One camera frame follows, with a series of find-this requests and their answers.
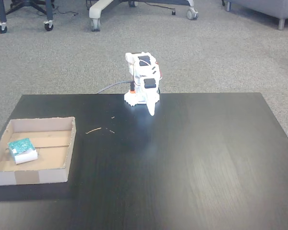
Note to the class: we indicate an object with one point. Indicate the green block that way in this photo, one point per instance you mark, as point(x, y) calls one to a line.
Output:
point(21, 149)

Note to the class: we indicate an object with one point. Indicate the shallow cardboard box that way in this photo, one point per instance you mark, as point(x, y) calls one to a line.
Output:
point(50, 153)

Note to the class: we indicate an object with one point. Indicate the white wheeled base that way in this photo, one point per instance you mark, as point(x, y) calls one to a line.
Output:
point(98, 8)

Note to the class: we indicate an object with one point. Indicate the black office chair base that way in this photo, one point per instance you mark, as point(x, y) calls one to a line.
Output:
point(28, 3)

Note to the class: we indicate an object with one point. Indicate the grey sofa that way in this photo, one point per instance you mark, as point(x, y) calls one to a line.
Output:
point(266, 6)

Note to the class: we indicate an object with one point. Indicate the long wood splinter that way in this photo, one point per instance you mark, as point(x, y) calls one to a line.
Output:
point(93, 130)

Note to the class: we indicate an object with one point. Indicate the dark table leg with caster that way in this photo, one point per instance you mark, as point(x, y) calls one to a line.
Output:
point(1, 12)
point(49, 12)

